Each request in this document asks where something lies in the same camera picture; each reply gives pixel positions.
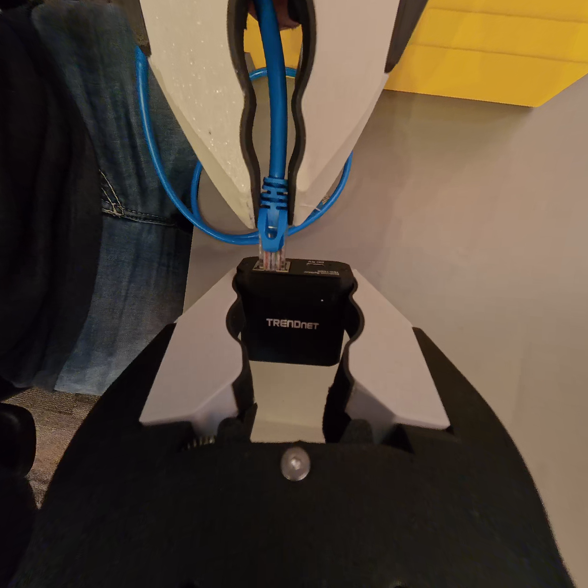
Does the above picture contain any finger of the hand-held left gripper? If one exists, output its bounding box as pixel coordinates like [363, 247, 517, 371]
[138, 0, 259, 229]
[287, 0, 403, 226]

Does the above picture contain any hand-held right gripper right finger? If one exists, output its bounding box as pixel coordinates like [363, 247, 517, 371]
[323, 269, 451, 443]

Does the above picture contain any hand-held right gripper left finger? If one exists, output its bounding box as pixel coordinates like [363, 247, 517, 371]
[139, 270, 256, 439]

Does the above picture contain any blue ethernet cable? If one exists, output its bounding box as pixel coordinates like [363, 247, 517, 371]
[135, 0, 354, 272]

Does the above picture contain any yellow plastic bin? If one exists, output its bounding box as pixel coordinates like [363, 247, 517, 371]
[243, 0, 588, 108]

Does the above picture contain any black ethernet splitter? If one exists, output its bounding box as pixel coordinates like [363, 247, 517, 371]
[236, 257, 358, 367]

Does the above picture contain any person's left hand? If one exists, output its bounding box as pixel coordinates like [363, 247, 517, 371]
[248, 0, 307, 29]

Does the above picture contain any person's leg in jeans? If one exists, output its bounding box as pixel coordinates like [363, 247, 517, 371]
[32, 0, 198, 396]

